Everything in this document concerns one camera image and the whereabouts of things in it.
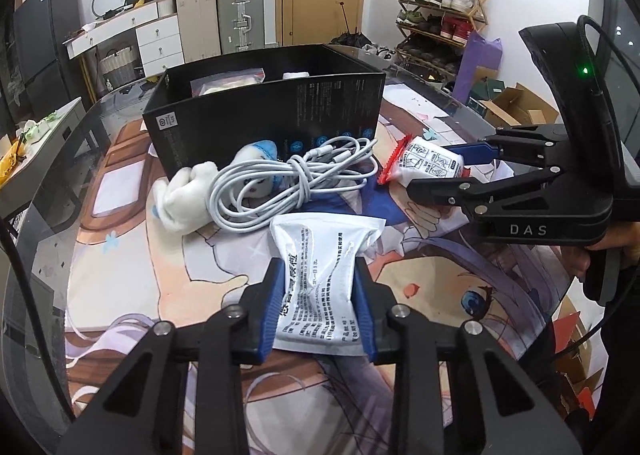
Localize person's right hand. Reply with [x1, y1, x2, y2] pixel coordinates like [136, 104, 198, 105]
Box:
[565, 220, 640, 284]

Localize large white sachet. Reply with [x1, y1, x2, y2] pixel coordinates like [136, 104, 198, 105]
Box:
[269, 214, 389, 359]

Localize wicker basket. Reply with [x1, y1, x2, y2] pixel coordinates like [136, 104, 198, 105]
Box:
[97, 47, 144, 89]

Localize white blue plush toy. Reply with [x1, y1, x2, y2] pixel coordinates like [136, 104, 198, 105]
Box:
[152, 139, 281, 235]

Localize wooden shoe rack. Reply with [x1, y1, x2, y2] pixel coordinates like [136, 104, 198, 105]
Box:
[393, 0, 491, 82]

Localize white dresser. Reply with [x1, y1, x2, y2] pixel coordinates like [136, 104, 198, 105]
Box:
[62, 0, 185, 82]

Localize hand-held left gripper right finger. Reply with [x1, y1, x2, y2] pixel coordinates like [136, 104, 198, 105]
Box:
[352, 255, 584, 455]

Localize grey coffee table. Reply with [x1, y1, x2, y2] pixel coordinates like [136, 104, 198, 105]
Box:
[0, 97, 112, 217]

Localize black cardboard box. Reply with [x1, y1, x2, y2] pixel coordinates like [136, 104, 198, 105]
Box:
[142, 45, 387, 177]

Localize printed desk mat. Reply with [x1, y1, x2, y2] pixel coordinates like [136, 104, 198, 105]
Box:
[64, 78, 576, 455]

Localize pile of shoes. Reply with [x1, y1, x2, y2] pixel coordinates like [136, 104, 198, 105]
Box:
[329, 29, 397, 62]

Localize clear bag of cream cords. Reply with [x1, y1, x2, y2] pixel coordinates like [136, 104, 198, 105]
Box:
[189, 68, 266, 97]

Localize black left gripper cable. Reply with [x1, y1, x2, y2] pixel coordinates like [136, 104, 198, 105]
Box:
[0, 216, 77, 417]

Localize beige suitcase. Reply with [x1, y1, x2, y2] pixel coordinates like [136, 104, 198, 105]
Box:
[174, 0, 221, 64]

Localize green white wrappers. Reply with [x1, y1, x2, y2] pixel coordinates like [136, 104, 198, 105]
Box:
[16, 114, 59, 142]

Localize yellow bag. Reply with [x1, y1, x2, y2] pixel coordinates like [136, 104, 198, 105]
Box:
[0, 139, 27, 187]

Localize red-edged white packet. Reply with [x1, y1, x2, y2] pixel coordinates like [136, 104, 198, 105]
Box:
[377, 134, 474, 186]

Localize purple bag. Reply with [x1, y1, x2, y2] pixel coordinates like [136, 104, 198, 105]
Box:
[452, 32, 503, 102]

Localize coiled white cable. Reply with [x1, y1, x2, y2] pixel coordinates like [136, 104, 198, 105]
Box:
[206, 136, 380, 232]

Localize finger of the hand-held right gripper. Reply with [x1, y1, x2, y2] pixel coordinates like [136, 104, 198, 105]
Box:
[405, 162, 566, 216]
[442, 122, 569, 174]

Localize silver suitcase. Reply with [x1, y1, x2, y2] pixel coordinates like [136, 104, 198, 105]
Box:
[215, 0, 266, 55]

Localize green box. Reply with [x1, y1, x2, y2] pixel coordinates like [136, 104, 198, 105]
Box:
[467, 77, 506, 117]

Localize black refrigerator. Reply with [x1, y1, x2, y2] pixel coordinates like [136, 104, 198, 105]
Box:
[12, 0, 84, 109]

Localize brown cardboard box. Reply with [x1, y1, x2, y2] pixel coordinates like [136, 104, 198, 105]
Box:
[482, 82, 559, 129]

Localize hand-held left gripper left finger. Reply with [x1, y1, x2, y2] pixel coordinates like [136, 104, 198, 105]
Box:
[55, 257, 286, 455]

